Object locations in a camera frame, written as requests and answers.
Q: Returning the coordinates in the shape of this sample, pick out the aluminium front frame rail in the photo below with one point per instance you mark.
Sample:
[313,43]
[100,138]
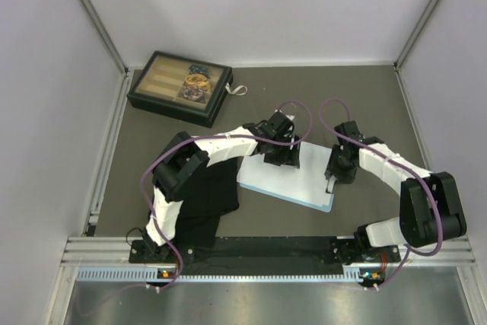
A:
[116,250]

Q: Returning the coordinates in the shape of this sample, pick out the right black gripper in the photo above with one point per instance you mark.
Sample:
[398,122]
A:
[332,169]

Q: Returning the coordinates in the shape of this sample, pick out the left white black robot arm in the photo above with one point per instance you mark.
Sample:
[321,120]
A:
[192,183]

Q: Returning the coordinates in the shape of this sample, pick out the light blue clipboard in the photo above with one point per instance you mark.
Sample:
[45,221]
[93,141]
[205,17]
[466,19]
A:
[307,197]

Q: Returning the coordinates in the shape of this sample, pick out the black compartment display box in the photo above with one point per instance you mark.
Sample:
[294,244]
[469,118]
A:
[161,89]

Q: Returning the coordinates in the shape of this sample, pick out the left aluminium corner post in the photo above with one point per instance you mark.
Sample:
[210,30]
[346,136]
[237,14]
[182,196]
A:
[104,36]

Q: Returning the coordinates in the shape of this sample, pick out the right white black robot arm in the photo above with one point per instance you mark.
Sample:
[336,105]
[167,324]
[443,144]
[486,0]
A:
[430,208]

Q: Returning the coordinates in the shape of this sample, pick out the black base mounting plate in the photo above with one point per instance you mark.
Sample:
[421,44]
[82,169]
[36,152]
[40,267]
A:
[328,249]

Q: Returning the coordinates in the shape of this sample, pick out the white paper sheet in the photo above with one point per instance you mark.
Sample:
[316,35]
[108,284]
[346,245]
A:
[311,173]

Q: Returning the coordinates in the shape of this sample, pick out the black cloth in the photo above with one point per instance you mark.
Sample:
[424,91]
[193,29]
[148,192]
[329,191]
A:
[210,198]

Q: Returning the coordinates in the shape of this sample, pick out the blue black small items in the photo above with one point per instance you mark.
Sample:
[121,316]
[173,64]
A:
[198,69]

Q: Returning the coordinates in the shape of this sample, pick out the grey slotted cable duct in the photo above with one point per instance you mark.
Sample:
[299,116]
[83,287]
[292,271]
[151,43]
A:
[156,275]

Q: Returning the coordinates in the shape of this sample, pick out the yellow rubber bands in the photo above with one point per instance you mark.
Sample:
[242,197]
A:
[199,81]

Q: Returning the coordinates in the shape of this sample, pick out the white ribbon tab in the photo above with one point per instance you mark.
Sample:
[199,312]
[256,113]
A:
[240,90]

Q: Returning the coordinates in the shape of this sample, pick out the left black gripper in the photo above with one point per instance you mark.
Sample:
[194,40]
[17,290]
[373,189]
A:
[289,157]

